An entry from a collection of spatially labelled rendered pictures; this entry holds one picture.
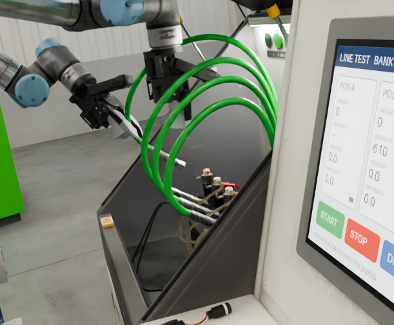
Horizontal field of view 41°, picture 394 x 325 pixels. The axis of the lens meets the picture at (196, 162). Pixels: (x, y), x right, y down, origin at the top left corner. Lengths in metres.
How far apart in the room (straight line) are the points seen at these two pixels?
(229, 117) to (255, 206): 0.69
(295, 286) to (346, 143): 0.25
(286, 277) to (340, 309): 0.15
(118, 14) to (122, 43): 6.87
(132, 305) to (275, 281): 0.31
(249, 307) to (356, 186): 0.35
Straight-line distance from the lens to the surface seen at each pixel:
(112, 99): 1.37
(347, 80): 0.71
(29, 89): 1.27
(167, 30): 1.15
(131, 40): 7.98
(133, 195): 1.56
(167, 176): 0.97
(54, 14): 1.08
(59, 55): 1.42
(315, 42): 0.81
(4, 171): 4.48
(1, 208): 4.54
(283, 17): 1.32
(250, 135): 1.61
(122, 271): 1.20
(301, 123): 0.82
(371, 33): 0.68
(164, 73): 1.18
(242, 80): 1.07
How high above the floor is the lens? 1.48
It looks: 16 degrees down
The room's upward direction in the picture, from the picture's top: 8 degrees counter-clockwise
